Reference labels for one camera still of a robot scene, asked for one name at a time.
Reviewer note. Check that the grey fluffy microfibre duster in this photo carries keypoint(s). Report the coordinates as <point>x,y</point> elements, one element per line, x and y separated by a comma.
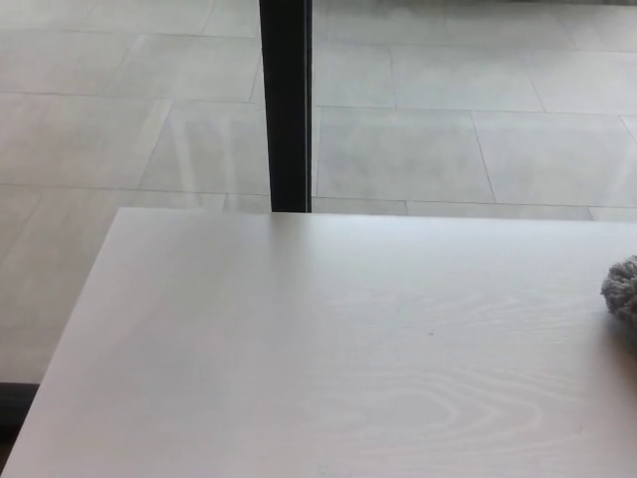
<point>622,289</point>

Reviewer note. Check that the dark floor baseboard strip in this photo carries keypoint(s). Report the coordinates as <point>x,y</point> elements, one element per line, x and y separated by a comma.
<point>14,406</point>

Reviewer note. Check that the black vertical window frame post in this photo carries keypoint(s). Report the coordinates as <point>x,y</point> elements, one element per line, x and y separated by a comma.
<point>287,104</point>

